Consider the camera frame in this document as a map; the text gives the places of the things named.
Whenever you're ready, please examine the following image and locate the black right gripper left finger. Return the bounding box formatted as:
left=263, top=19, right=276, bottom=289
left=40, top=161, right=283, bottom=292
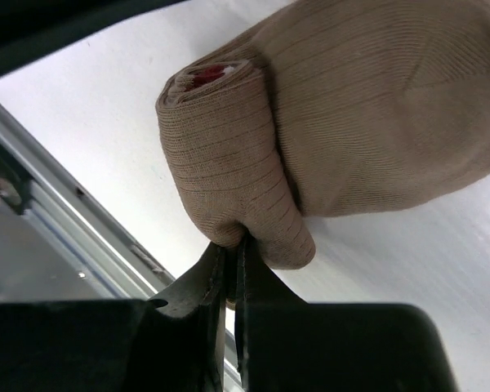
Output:
left=0, top=244, right=225, bottom=391

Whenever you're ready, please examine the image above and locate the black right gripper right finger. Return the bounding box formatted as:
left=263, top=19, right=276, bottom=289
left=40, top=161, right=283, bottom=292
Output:
left=234, top=238, right=458, bottom=391

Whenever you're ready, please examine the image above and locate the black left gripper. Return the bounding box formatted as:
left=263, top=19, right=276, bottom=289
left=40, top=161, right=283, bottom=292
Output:
left=0, top=0, right=176, bottom=77

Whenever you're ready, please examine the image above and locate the taupe sock with maroon cuff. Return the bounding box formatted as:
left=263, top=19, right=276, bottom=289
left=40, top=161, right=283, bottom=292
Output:
left=156, top=1, right=490, bottom=270

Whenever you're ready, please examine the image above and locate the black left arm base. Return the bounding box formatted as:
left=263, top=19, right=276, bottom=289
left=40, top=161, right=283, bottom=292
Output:
left=0, top=143, right=33, bottom=216

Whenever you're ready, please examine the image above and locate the aluminium front rail frame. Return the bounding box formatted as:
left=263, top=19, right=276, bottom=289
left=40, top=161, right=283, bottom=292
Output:
left=0, top=105, right=242, bottom=391

